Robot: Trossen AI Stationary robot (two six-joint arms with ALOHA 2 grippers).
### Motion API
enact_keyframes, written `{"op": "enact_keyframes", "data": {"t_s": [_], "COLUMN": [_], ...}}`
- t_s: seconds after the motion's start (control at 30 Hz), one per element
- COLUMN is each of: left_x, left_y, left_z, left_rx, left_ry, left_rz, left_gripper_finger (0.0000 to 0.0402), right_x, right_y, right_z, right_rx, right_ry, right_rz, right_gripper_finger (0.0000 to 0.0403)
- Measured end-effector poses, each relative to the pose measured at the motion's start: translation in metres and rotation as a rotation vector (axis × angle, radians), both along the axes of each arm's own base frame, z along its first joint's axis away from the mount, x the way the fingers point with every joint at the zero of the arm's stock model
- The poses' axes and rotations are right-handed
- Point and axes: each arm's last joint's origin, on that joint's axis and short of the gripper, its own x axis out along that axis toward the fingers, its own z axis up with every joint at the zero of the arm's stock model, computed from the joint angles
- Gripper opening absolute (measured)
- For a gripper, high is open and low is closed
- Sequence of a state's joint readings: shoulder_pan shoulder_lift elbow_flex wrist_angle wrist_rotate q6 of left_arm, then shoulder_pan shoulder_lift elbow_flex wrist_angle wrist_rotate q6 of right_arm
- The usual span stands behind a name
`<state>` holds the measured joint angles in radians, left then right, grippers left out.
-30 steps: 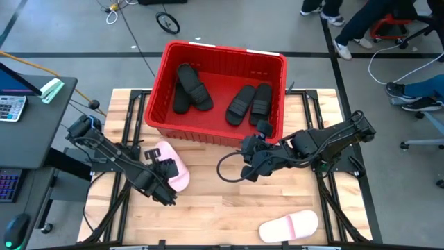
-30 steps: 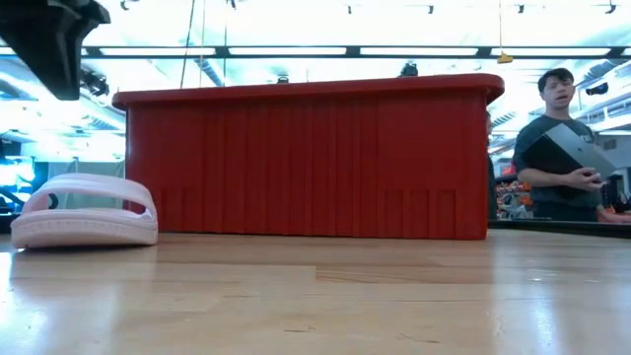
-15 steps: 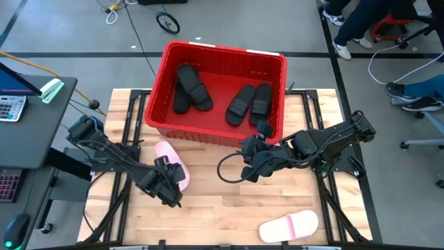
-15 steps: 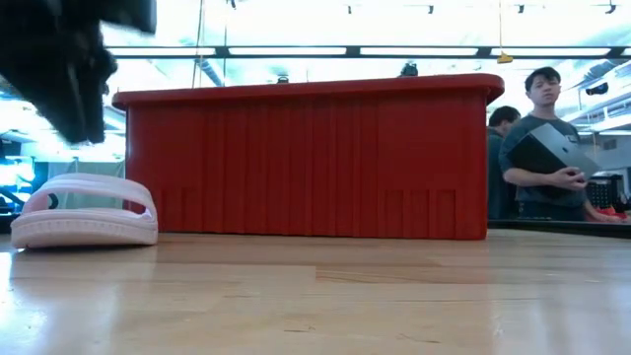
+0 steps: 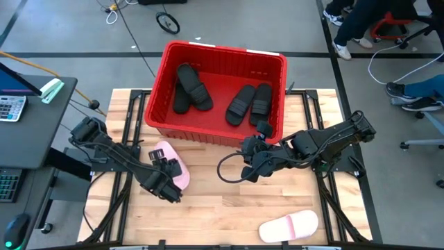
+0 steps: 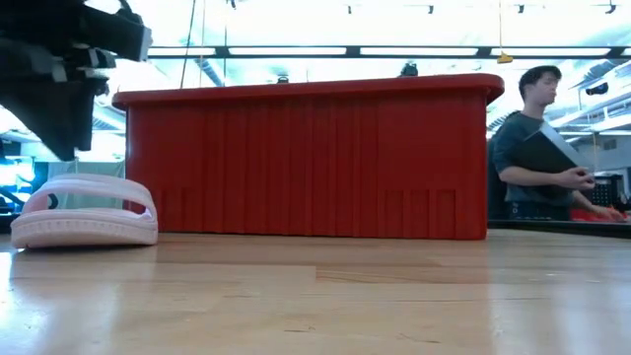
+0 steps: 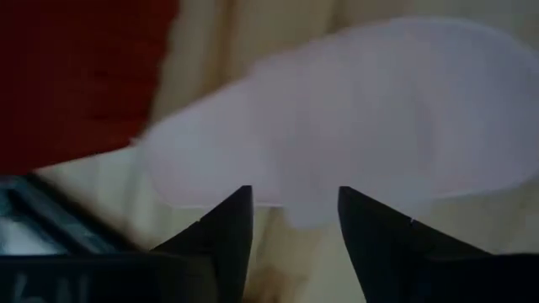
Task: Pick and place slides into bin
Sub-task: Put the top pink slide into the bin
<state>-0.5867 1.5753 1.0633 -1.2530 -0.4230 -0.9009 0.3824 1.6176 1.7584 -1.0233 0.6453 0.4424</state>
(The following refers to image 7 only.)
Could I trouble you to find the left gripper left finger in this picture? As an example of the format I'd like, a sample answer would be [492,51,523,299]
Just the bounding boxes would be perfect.
[150,184,254,303]

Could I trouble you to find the black metal table frame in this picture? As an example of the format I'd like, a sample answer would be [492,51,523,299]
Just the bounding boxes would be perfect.
[0,173,142,258]

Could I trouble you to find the pink slide sandal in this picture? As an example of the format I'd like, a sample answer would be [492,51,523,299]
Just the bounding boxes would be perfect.
[141,15,539,231]

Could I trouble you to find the red plastic bin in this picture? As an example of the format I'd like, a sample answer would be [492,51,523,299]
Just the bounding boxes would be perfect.
[0,0,181,176]

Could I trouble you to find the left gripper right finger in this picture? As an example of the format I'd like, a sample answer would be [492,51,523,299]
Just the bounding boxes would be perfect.
[337,185,492,303]

